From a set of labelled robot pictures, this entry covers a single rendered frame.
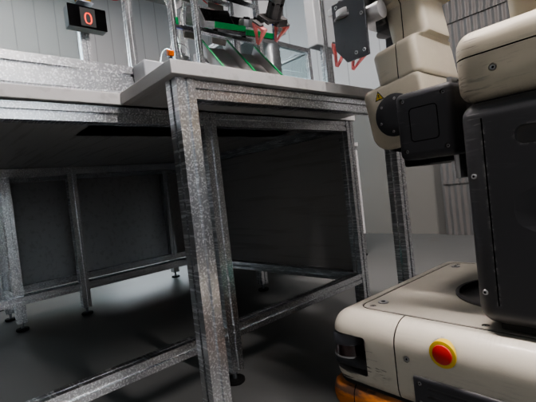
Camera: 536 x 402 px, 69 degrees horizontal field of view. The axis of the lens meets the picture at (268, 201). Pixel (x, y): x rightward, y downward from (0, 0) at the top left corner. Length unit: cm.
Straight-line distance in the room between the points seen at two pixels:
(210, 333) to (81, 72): 72
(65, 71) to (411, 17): 86
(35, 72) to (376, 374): 103
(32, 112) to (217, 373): 70
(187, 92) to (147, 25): 483
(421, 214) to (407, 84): 302
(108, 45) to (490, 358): 505
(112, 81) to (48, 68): 15
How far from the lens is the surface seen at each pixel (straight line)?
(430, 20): 110
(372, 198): 422
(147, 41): 559
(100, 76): 116
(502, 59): 77
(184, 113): 85
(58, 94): 103
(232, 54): 171
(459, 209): 378
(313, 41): 305
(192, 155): 84
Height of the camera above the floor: 58
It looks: 2 degrees down
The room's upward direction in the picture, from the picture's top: 6 degrees counter-clockwise
